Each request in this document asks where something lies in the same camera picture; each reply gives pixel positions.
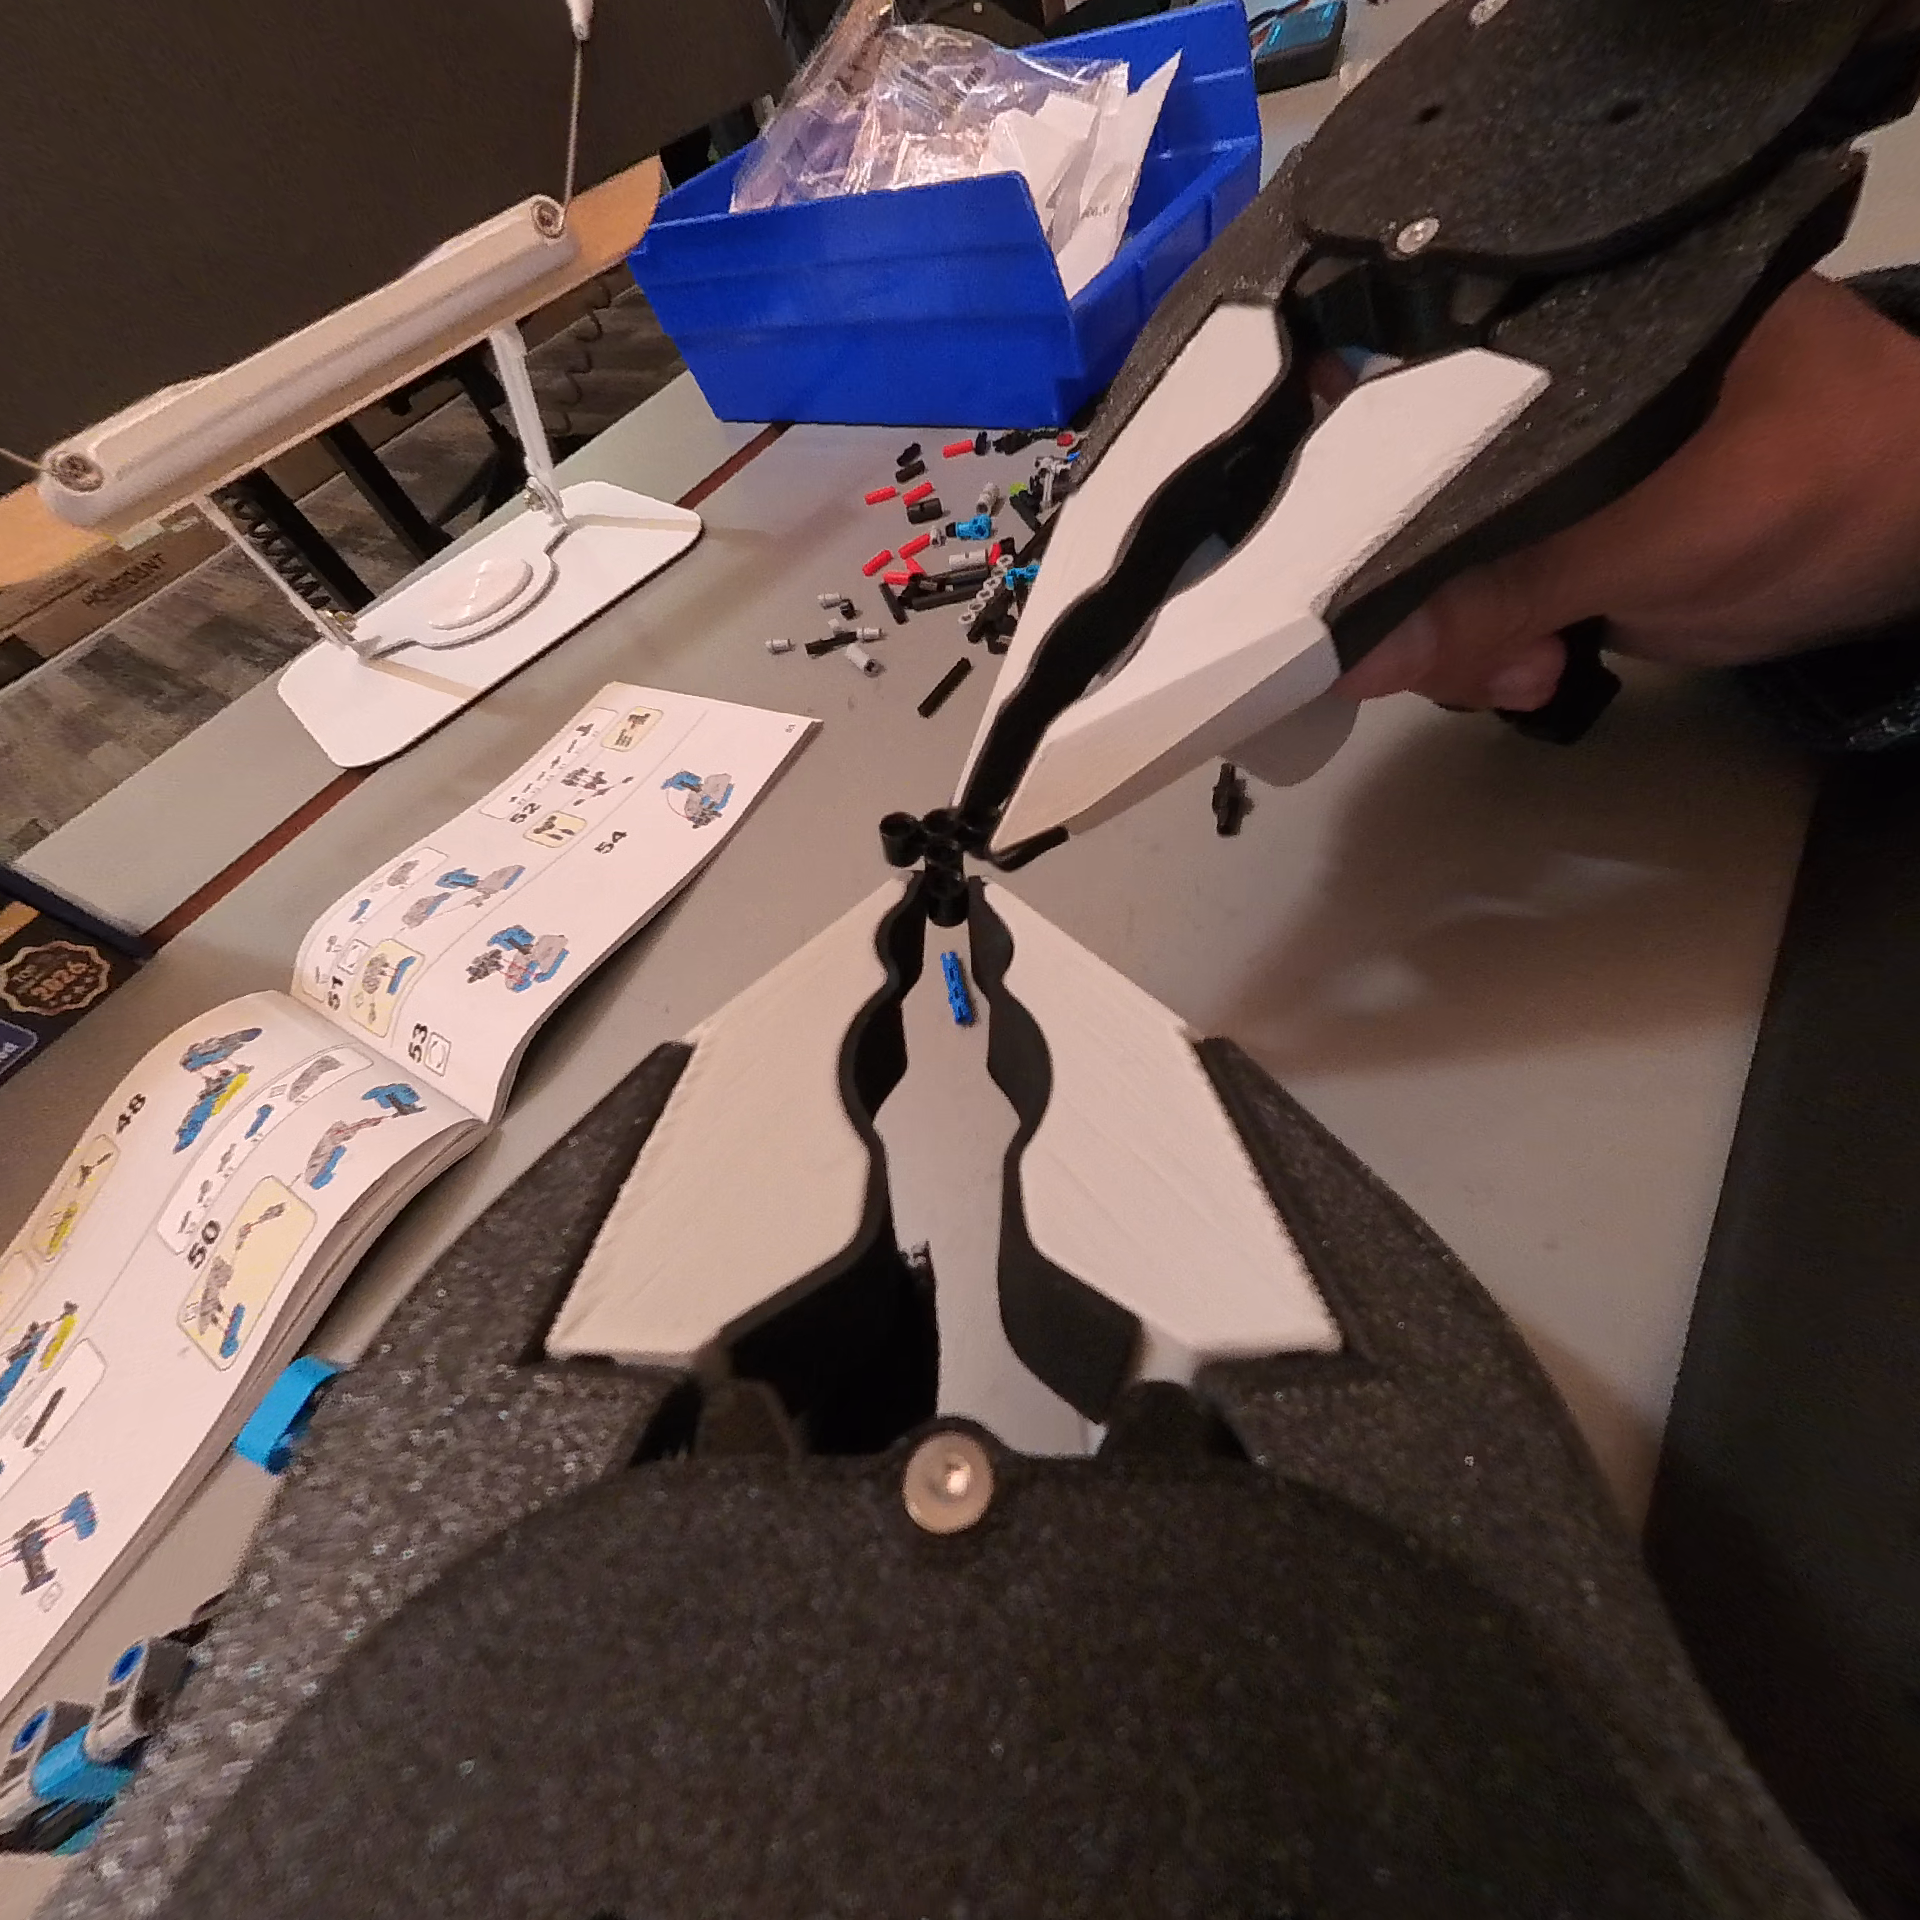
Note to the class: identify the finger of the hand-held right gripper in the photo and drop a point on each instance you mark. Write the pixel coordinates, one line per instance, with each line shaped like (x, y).
(1139, 480)
(1352, 512)

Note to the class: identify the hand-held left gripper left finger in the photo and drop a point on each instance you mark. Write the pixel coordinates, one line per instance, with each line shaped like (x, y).
(703, 1201)

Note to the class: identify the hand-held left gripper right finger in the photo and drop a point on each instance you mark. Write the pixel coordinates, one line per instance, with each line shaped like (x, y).
(1153, 1201)

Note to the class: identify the black axle rod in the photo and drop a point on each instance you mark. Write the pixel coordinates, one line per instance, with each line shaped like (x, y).
(941, 687)

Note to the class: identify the black axle pin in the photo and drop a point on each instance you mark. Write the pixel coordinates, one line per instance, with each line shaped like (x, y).
(1230, 800)

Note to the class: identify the black connector pin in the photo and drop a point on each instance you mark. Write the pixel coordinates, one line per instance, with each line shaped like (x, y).
(1024, 853)

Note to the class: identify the black T-shaped beam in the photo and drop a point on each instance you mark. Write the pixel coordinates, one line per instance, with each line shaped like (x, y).
(939, 855)

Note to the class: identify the person's right forearm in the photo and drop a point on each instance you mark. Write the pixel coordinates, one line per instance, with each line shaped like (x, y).
(1873, 699)

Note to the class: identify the white desk lamp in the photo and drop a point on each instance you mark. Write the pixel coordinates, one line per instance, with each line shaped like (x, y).
(492, 600)

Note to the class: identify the person's right hand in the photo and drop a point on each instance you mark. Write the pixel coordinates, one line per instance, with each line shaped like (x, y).
(1727, 523)

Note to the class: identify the pile of small building pieces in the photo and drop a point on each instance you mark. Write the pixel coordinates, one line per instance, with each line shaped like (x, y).
(976, 578)

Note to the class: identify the blue connector pin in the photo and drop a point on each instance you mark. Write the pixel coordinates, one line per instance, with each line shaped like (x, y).
(955, 988)

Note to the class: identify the white paper bag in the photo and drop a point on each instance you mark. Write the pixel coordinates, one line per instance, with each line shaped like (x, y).
(1110, 165)

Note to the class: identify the blue plastic bin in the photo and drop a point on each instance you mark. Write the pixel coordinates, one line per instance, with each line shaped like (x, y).
(869, 301)

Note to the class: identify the open instruction booklet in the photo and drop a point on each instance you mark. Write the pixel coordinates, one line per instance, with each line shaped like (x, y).
(599, 840)

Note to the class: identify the crumpled clear plastic bag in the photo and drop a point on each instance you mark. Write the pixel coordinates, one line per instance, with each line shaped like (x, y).
(898, 107)

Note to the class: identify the wooden tabletop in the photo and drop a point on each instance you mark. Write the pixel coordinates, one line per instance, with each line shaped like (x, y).
(608, 210)

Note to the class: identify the black perforated panel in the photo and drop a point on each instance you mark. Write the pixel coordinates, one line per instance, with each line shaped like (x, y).
(1801, 1351)

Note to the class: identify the dark blue robot kit box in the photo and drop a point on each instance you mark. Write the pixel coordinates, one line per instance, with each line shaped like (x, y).
(43, 991)

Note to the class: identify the blue and grey toy assembly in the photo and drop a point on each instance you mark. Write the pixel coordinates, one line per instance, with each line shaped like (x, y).
(69, 1772)

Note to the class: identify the brown cardboard box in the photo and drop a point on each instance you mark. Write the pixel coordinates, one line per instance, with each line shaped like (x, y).
(92, 594)

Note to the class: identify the dark partition panel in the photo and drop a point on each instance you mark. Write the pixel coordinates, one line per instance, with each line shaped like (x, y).
(298, 149)

